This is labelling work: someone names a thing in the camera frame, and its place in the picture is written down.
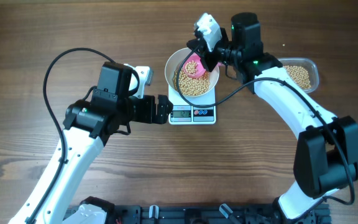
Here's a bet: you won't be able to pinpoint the pink plastic scoop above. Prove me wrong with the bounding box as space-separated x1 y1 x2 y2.
181 53 210 78

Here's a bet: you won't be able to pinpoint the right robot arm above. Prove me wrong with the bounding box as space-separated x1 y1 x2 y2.
187 12 358 223

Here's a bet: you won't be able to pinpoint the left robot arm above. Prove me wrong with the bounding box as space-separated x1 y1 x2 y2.
10 62 173 223

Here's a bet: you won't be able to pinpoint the soybeans in white bowl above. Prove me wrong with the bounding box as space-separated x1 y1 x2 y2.
172 70 210 96

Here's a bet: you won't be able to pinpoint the white bowl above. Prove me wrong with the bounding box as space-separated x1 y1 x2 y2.
165 49 219 98

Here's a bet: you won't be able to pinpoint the white digital kitchen scale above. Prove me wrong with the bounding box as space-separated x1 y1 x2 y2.
168 87 216 125

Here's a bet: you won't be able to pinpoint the pile of soybeans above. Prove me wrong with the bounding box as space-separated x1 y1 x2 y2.
284 65 311 90

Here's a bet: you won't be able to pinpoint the clear plastic container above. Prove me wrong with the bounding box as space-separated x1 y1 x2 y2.
279 58 319 93

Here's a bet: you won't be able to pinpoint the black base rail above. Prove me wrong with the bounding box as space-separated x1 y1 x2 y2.
63 203 332 224

